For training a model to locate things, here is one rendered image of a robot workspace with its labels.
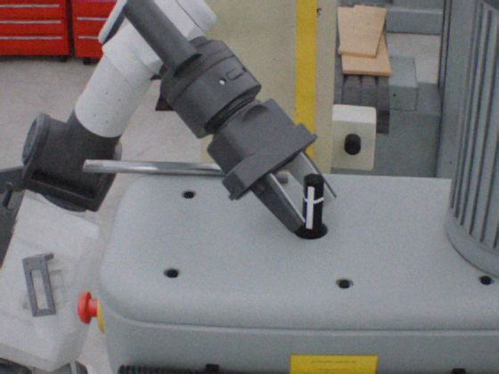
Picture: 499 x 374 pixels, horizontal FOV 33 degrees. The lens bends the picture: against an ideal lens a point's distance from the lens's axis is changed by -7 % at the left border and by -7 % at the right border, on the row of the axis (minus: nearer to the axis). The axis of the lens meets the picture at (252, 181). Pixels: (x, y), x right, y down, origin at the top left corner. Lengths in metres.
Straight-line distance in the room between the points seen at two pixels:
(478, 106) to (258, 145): 0.23
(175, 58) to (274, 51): 1.83
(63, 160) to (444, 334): 0.72
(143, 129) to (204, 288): 4.30
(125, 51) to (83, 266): 0.52
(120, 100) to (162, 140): 3.74
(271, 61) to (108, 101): 1.49
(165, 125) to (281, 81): 2.46
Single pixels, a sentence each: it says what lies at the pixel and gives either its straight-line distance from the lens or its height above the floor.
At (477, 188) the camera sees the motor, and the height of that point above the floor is 1.98.
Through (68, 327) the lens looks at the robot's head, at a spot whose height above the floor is 1.60.
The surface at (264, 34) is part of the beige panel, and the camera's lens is 2.70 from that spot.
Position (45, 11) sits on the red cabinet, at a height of 0.42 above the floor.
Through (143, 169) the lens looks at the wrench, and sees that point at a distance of 1.04.
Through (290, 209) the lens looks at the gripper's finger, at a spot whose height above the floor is 1.93.
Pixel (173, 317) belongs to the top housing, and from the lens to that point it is 0.87.
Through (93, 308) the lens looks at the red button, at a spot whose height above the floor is 1.77.
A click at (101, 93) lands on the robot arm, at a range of 1.29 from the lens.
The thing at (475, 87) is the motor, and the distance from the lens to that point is 0.86.
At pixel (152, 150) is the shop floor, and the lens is 4.93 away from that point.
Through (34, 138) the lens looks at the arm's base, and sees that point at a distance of 1.37.
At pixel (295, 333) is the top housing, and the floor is 1.85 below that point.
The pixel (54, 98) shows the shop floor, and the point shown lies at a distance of 5.64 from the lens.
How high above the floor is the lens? 2.43
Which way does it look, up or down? 32 degrees down
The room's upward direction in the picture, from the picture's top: straight up
